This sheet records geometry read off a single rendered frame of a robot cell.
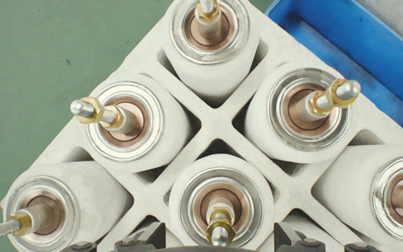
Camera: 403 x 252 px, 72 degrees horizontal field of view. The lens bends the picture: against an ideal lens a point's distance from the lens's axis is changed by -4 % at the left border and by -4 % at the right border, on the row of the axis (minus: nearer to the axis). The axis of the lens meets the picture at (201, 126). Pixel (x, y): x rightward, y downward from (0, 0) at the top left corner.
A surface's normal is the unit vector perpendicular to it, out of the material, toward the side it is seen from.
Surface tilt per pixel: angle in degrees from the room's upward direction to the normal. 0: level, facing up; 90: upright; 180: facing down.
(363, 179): 42
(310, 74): 4
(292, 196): 0
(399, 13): 90
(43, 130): 0
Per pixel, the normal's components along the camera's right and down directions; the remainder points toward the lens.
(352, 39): -0.67, 0.74
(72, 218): -0.14, -0.08
